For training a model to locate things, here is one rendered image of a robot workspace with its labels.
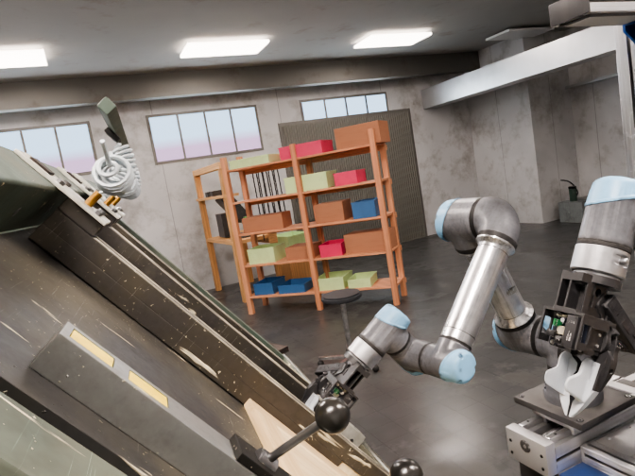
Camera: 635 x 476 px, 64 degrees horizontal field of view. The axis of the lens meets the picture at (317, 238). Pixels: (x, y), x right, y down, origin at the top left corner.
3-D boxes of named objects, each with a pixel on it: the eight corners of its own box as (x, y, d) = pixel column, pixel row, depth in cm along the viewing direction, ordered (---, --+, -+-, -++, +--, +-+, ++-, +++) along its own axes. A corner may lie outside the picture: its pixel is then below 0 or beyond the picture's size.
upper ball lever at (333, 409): (267, 490, 56) (358, 430, 51) (242, 471, 55) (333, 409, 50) (272, 461, 59) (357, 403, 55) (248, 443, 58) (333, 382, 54)
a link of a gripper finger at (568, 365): (530, 404, 77) (544, 345, 78) (557, 410, 79) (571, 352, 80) (546, 411, 74) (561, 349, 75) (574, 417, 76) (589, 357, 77)
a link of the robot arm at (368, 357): (353, 332, 123) (375, 352, 125) (341, 347, 122) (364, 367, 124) (365, 342, 116) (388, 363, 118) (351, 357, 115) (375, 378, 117)
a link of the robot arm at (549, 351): (578, 375, 132) (574, 326, 131) (532, 364, 144) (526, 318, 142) (602, 360, 139) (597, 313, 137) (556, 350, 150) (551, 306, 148)
